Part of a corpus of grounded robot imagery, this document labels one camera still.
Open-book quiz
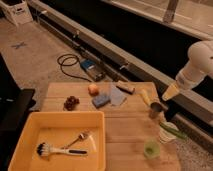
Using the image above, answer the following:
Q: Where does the black cable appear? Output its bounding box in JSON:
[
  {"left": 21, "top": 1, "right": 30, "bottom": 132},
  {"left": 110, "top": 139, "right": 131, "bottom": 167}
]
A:
[{"left": 56, "top": 53, "right": 93, "bottom": 83}]

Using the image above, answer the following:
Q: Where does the light blue cloth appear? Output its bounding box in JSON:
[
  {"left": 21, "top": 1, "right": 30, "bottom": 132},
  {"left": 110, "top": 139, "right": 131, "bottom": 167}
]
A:
[{"left": 110, "top": 84, "right": 126, "bottom": 106}]

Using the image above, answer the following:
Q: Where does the black chair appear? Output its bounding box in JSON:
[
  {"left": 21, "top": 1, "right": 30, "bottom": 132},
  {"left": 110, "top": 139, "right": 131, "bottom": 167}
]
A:
[{"left": 0, "top": 53, "right": 36, "bottom": 171}]

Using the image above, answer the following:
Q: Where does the banana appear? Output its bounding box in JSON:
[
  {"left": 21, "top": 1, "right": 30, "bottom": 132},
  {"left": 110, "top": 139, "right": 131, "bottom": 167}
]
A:
[{"left": 140, "top": 89, "right": 151, "bottom": 106}]

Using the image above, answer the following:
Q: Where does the white crate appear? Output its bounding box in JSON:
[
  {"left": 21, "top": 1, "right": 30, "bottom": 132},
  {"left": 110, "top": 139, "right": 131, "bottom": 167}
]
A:
[{"left": 0, "top": 0, "right": 33, "bottom": 27}]

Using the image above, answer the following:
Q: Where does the blue power box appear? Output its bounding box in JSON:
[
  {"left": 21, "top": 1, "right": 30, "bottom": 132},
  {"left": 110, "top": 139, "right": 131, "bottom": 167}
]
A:
[{"left": 80, "top": 59, "right": 105, "bottom": 82}]

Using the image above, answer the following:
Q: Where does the metal cup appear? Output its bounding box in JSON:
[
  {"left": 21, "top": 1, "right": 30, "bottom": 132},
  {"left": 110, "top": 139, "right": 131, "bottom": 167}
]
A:
[{"left": 149, "top": 102, "right": 163, "bottom": 119}]

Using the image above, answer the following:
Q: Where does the yellow plastic bin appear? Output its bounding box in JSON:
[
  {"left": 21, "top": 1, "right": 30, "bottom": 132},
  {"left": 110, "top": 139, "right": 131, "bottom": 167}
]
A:
[{"left": 8, "top": 111, "right": 106, "bottom": 171}]

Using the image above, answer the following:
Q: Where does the green plastic cup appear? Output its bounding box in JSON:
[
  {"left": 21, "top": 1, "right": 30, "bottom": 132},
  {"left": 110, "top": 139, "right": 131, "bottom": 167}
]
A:
[{"left": 143, "top": 140, "right": 160, "bottom": 159}]

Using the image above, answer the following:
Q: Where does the dish brush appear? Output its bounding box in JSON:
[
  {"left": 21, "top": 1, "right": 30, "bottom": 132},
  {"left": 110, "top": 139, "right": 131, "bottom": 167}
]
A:
[{"left": 37, "top": 142, "right": 87, "bottom": 157}]

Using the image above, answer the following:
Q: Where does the bunch of grapes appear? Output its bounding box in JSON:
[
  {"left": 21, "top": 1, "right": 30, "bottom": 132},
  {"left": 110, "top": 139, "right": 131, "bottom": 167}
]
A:
[{"left": 64, "top": 96, "right": 80, "bottom": 111}]

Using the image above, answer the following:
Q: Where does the blue sponge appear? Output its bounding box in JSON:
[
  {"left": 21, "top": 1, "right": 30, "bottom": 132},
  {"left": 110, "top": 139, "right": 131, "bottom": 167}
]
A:
[{"left": 92, "top": 94, "right": 110, "bottom": 108}]

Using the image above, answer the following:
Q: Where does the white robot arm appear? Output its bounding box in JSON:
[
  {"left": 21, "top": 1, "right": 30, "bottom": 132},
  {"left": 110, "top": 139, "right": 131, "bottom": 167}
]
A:
[{"left": 162, "top": 40, "right": 213, "bottom": 101}]

